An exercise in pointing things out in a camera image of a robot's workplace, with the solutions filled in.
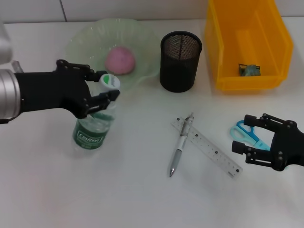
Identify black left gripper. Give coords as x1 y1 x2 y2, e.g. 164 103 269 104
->
14 59 121 119

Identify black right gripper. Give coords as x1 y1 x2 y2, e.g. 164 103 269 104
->
231 113 304 171

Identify blue plastic scissors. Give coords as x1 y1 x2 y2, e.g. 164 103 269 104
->
229 120 271 152

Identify pink peach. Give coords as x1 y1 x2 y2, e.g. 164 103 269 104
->
105 47 136 76

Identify clear plastic ruler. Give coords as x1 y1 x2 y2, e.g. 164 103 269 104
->
171 116 243 179

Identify clear green-label water bottle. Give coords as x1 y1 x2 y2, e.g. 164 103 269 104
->
72 73 121 152

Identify green plastic wrapper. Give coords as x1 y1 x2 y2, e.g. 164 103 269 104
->
238 63 262 76

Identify green glass fruit plate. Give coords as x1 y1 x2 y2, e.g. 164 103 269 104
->
65 18 160 95

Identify white grey ballpoint pen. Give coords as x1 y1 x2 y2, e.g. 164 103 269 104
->
169 113 195 178

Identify black mesh pen holder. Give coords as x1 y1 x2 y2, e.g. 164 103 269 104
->
159 30 203 93

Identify yellow plastic bin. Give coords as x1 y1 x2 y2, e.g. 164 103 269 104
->
205 0 294 91

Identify left gripper connector cable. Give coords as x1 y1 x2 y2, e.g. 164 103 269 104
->
10 60 23 73

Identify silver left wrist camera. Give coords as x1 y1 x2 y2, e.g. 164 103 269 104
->
0 22 14 65

